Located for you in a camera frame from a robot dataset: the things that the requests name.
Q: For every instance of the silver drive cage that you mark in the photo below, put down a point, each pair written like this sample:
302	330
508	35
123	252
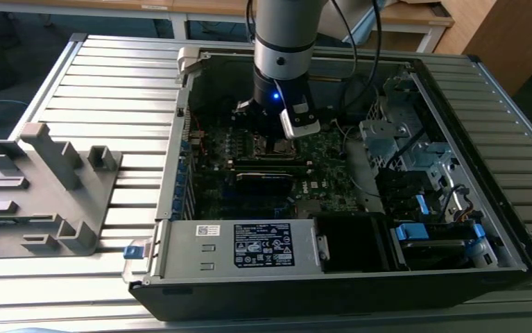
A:
377	138

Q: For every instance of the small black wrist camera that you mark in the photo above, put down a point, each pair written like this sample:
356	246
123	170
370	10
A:
244	105

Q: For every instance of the grey parts rack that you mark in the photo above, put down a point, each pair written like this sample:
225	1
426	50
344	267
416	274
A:
62	194

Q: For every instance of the blue disk carrier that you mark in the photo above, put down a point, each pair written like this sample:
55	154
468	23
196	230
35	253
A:
412	231

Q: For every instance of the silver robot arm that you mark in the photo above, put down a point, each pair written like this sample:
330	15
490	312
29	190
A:
289	27

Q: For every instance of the grey plastic case latch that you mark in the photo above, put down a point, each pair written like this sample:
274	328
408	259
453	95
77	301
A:
188	55

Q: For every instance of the green motherboard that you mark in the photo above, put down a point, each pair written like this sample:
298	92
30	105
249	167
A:
336	194

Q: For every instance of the black fan shroud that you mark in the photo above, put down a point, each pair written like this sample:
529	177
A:
354	243

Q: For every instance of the black hard disk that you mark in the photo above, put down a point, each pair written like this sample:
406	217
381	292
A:
433	251

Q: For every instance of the CPU socket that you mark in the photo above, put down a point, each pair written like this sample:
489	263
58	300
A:
260	152

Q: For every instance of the blue release latch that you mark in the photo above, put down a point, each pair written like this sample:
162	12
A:
134	252

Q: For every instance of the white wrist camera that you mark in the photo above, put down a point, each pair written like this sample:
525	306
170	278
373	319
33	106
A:
304	132

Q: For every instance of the metal chipset heatsink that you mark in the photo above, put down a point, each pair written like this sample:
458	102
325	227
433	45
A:
308	207

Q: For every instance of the wooden desk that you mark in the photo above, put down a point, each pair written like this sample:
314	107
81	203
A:
409	21

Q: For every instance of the black PC case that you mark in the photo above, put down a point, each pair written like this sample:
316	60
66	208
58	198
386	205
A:
294	301

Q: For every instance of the silver power supply unit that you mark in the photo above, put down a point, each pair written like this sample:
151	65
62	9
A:
178	249

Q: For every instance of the wooden cabinet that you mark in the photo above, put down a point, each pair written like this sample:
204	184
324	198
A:
516	41

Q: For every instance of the graphics card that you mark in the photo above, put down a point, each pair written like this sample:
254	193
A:
264	184

